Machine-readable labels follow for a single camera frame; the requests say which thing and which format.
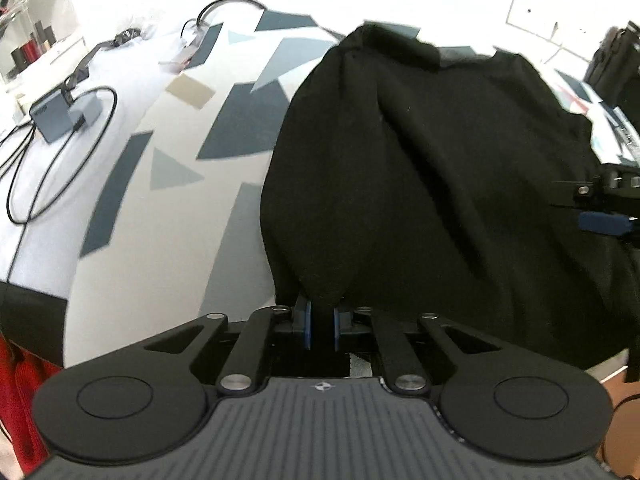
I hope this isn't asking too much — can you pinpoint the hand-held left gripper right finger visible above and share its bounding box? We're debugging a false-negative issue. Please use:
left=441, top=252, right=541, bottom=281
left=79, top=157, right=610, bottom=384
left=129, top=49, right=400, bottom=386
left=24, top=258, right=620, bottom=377
left=331, top=301, right=505, bottom=395

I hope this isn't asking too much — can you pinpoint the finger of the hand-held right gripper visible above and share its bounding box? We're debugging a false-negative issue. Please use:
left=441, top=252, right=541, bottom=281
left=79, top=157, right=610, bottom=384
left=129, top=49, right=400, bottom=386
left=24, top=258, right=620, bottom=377
left=579, top=212, right=640, bottom=247
left=550, top=162, right=640, bottom=207

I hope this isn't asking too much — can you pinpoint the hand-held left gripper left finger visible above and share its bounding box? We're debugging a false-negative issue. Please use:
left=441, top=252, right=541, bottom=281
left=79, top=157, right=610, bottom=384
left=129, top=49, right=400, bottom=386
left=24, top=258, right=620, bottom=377
left=144, top=294, right=315, bottom=395

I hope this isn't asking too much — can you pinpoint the black garment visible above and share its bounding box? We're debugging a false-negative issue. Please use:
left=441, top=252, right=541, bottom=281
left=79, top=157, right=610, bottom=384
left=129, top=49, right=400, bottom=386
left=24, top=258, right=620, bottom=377
left=259, top=22, right=640, bottom=370

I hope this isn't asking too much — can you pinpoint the black bag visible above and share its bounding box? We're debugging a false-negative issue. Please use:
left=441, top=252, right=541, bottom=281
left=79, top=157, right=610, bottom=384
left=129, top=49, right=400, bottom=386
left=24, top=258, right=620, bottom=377
left=582, top=22, right=640, bottom=107

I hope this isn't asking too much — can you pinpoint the geometric patterned bed sheet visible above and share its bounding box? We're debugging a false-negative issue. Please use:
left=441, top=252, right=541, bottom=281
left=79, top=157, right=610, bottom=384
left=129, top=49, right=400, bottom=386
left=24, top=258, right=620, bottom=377
left=0, top=5, right=640, bottom=376

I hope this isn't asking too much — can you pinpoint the dark panel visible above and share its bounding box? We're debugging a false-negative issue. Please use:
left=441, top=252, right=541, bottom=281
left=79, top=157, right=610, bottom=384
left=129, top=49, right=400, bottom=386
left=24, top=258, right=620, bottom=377
left=0, top=281, right=69, bottom=361

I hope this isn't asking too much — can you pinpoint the red cloth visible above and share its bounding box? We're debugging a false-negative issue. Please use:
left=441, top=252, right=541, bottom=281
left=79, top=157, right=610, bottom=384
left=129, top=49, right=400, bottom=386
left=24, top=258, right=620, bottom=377
left=0, top=332, right=66, bottom=478

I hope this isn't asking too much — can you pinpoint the light grey power adapter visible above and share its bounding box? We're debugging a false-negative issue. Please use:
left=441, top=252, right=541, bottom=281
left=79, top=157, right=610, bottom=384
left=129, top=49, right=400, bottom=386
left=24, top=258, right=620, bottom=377
left=67, top=91, right=102, bottom=126

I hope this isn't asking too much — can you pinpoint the dark grey hub box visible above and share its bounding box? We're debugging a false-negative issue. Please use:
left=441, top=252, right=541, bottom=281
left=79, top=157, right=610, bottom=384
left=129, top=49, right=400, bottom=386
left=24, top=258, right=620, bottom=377
left=29, top=94, right=83, bottom=144

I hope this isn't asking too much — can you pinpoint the clear plastic bag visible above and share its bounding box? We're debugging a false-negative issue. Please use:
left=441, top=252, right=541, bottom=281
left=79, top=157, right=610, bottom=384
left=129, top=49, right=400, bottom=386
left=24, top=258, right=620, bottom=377
left=114, top=17, right=158, bottom=45

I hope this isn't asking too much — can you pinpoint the clear acrylic organizer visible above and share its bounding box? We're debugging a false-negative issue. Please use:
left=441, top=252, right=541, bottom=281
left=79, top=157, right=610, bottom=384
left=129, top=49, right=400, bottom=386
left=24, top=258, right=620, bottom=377
left=0, top=0, right=85, bottom=83

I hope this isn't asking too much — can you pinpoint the white wall socket plate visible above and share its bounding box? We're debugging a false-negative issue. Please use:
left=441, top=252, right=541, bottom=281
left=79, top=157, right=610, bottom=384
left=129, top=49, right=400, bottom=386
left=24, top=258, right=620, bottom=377
left=505, top=0, right=601, bottom=47

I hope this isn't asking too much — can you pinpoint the looped black cable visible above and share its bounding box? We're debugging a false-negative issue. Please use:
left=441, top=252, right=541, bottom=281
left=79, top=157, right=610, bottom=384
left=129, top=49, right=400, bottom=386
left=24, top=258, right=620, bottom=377
left=0, top=85, right=119, bottom=226

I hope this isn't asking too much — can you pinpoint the arched dark cable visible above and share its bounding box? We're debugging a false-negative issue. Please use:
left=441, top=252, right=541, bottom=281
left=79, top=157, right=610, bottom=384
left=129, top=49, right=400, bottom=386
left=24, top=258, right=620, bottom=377
left=196, top=0, right=267, bottom=27

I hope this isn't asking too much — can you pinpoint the flat black strap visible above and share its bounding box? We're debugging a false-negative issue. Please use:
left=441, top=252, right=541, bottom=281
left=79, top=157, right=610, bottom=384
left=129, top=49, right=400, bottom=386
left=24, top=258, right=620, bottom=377
left=62, top=30, right=143, bottom=92

